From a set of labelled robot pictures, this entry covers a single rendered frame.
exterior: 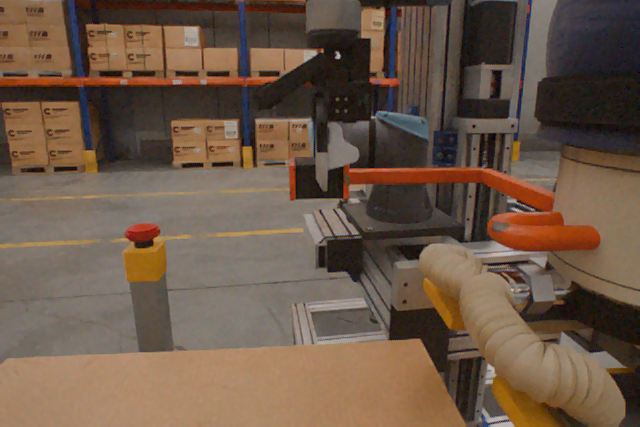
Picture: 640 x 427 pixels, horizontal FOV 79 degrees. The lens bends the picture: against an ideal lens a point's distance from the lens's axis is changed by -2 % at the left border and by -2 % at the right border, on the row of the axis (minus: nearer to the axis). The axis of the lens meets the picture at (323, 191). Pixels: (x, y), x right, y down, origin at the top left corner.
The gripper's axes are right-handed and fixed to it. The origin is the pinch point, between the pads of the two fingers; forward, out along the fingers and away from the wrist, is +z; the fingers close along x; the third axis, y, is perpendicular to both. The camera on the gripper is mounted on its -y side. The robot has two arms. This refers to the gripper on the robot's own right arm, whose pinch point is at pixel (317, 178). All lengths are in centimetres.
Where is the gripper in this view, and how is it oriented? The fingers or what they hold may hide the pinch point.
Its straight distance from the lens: 59.6
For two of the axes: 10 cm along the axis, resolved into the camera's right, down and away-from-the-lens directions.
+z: 0.0, 9.7, 2.3
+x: -0.7, -2.3, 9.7
